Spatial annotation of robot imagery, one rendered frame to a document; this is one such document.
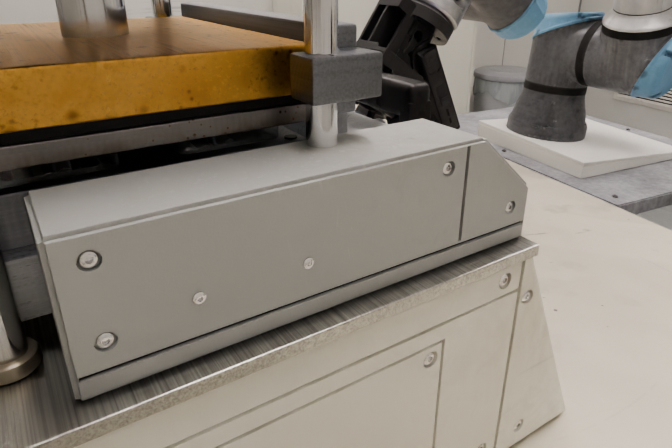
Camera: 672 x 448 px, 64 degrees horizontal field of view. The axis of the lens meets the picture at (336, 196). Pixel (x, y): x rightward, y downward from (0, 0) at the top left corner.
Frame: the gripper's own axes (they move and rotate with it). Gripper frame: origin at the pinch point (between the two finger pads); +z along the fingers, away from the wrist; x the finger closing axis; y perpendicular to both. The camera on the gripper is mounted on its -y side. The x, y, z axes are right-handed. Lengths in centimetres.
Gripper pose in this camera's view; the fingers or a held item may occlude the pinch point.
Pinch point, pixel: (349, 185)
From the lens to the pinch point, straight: 60.5
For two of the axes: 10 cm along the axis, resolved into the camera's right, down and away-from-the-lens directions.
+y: -6.9, -3.5, -6.3
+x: 5.4, 3.3, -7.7
